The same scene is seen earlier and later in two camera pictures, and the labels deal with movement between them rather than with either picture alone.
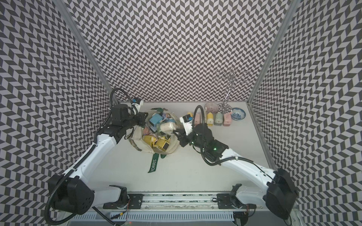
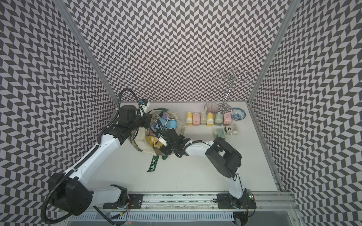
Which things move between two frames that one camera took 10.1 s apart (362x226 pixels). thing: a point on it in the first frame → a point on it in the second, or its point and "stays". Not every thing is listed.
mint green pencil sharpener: x=218 y=118 stays
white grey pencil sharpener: x=168 y=127 → x=231 y=129
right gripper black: x=184 y=137 → x=165 y=150
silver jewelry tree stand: x=231 y=76 stays
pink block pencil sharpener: x=227 y=119 stays
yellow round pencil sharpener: x=209 y=119 stays
